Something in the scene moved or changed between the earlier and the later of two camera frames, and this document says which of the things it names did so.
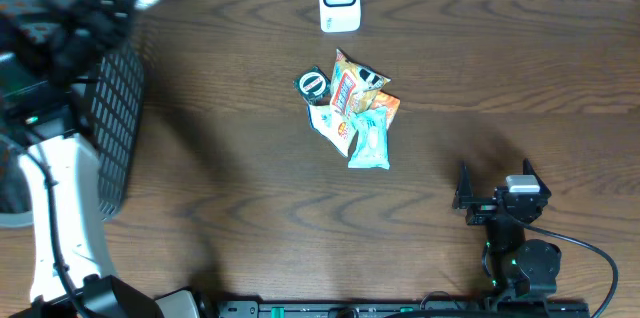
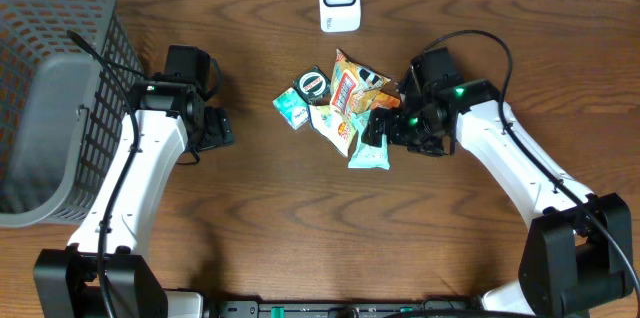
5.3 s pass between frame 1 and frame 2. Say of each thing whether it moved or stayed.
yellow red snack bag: stayed
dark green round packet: stayed
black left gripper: moved
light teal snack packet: stayed
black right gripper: moved
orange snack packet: stayed
